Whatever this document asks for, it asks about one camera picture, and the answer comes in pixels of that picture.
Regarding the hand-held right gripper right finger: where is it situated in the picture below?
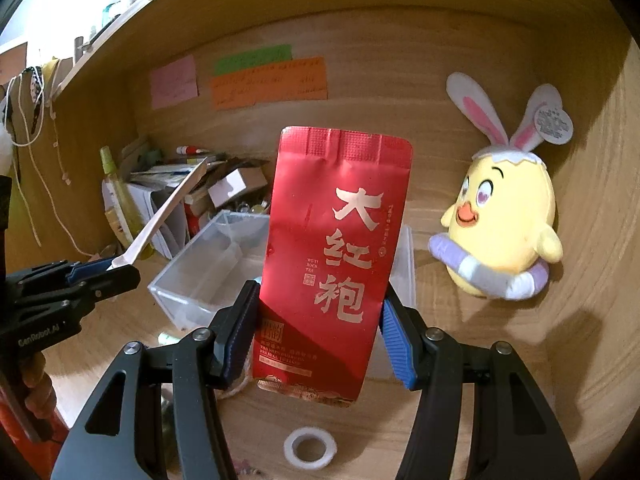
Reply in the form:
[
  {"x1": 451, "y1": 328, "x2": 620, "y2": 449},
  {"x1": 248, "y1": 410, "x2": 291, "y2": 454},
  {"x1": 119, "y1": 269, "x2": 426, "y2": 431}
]
[{"x1": 379, "y1": 290, "x2": 583, "y2": 480}]

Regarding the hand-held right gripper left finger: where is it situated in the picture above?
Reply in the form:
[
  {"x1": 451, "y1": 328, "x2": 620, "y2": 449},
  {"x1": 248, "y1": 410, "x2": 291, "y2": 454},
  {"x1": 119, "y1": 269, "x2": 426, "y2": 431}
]
[{"x1": 56, "y1": 280, "x2": 262, "y2": 480}]

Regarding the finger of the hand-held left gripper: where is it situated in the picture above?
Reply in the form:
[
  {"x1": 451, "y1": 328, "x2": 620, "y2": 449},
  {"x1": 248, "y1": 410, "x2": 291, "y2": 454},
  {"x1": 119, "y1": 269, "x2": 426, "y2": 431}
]
[
  {"x1": 7, "y1": 258, "x2": 115, "y2": 287},
  {"x1": 74, "y1": 265, "x2": 142, "y2": 307}
]

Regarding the white paper-wrapped utensil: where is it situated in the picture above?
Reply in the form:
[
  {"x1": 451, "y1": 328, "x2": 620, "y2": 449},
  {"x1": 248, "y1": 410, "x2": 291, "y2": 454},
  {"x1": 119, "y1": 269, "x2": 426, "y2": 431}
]
[{"x1": 111, "y1": 159, "x2": 210, "y2": 268}]

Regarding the clear plastic box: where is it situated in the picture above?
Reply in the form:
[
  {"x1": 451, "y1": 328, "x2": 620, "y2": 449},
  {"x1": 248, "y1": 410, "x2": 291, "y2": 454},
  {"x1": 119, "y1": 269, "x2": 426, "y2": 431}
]
[{"x1": 147, "y1": 210, "x2": 417, "y2": 381}]

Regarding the white tape roll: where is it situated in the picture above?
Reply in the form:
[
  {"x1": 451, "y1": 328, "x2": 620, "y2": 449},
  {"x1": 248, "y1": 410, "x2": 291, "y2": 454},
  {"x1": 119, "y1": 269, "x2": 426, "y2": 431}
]
[{"x1": 283, "y1": 427, "x2": 337, "y2": 471}]

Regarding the red tea packet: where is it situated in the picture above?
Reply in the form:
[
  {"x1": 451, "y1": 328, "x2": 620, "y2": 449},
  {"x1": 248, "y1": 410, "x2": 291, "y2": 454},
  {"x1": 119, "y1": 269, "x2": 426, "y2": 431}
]
[{"x1": 250, "y1": 126, "x2": 415, "y2": 409}]

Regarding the person's left hand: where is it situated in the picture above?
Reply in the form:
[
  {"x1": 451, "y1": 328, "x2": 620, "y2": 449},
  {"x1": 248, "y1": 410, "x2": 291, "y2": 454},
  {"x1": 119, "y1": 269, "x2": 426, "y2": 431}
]
[{"x1": 21, "y1": 348, "x2": 55, "y2": 414}]

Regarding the red white twine bundle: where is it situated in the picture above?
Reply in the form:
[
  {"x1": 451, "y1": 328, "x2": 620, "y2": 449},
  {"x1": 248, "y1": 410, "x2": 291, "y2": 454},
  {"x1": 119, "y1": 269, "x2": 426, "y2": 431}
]
[{"x1": 219, "y1": 360, "x2": 253, "y2": 402}]

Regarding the yellow-green spray bottle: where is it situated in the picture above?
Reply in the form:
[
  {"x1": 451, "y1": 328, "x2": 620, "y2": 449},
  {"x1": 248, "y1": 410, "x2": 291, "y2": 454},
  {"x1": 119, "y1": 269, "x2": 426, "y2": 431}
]
[{"x1": 99, "y1": 146, "x2": 146, "y2": 246}]

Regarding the red carton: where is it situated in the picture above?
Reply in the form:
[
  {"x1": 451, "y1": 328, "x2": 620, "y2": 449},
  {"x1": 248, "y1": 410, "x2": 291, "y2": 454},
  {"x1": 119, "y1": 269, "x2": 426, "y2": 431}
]
[{"x1": 184, "y1": 194, "x2": 213, "y2": 246}]

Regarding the person's orange clothing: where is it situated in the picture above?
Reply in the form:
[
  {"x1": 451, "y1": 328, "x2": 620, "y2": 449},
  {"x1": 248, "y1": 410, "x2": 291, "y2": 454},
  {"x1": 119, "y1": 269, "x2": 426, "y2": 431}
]
[{"x1": 0, "y1": 390, "x2": 68, "y2": 448}]

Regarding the small cardboard box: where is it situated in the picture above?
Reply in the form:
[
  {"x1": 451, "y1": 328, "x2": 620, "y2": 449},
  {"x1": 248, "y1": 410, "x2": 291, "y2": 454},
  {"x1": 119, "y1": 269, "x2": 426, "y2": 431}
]
[{"x1": 207, "y1": 167, "x2": 268, "y2": 209}]

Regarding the yellow chick plush toy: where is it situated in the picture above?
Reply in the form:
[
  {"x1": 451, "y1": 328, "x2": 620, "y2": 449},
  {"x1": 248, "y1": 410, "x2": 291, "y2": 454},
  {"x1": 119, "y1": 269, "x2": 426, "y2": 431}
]
[{"x1": 428, "y1": 71, "x2": 575, "y2": 302}]

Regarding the yellow hanging cloth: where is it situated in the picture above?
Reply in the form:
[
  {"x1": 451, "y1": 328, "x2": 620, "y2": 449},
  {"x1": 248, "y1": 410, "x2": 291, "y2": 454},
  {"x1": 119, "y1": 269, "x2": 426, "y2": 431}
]
[{"x1": 42, "y1": 57, "x2": 62, "y2": 101}]

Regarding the pink sticky note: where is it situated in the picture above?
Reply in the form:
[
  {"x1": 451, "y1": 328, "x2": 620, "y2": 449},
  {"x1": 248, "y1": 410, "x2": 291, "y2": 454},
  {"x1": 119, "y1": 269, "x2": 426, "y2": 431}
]
[{"x1": 150, "y1": 55, "x2": 200, "y2": 110}]

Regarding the orange sticky note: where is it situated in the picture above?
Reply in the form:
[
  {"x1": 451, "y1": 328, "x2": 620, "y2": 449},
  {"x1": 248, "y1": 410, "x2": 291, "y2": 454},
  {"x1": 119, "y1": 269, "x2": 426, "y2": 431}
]
[{"x1": 210, "y1": 57, "x2": 328, "y2": 111}]

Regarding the green sticky note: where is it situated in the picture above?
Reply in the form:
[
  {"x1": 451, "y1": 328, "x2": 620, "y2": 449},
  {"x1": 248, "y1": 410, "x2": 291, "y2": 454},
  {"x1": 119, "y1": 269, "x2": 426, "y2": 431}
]
[{"x1": 214, "y1": 44, "x2": 294, "y2": 75}]

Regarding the white hanging cord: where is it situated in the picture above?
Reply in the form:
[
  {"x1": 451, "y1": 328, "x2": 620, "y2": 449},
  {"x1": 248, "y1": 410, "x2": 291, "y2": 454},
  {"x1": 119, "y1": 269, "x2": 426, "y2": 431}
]
[{"x1": 0, "y1": 65, "x2": 96, "y2": 261}]

